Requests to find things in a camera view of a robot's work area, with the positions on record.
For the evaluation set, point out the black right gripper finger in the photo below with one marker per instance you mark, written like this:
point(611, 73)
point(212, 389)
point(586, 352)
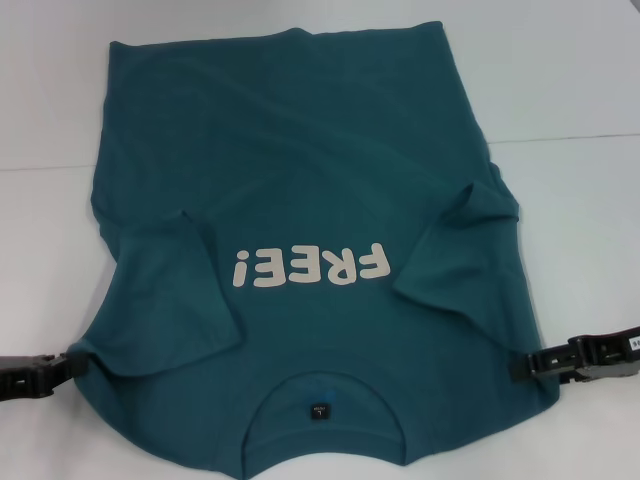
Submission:
point(537, 365)
point(570, 377)

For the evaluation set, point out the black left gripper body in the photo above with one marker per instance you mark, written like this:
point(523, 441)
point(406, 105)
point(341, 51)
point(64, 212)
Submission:
point(15, 375)

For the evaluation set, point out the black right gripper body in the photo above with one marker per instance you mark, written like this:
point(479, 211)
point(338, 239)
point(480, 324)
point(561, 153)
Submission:
point(607, 355)

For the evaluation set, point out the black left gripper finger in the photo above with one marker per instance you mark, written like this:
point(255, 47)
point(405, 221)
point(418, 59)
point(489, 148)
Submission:
point(52, 382)
point(57, 361)

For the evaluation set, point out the teal blue FREE t-shirt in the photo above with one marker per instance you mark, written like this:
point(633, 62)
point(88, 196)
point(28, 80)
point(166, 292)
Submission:
point(300, 150)

